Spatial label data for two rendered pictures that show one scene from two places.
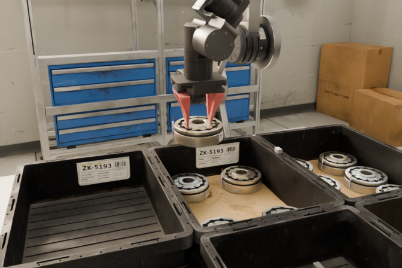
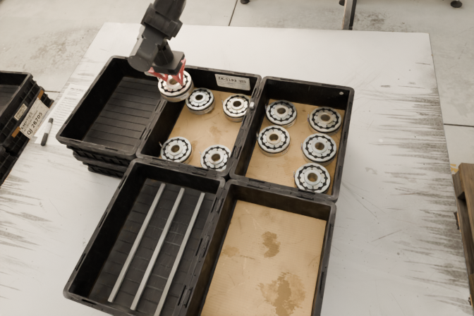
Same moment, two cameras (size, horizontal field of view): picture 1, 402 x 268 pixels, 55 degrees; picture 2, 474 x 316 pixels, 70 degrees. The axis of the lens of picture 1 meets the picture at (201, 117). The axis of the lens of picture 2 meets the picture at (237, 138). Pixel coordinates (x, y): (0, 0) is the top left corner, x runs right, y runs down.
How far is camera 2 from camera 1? 0.87 m
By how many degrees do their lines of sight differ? 52
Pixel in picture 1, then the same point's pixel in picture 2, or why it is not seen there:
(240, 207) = (215, 131)
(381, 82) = not seen: outside the picture
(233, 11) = (163, 29)
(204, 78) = (159, 64)
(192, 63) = not seen: hidden behind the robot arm
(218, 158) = (233, 84)
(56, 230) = (120, 103)
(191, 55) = not seen: hidden behind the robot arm
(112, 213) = (151, 102)
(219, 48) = (140, 65)
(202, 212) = (192, 124)
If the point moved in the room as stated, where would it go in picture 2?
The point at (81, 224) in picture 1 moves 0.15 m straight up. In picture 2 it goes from (132, 104) to (116, 76)
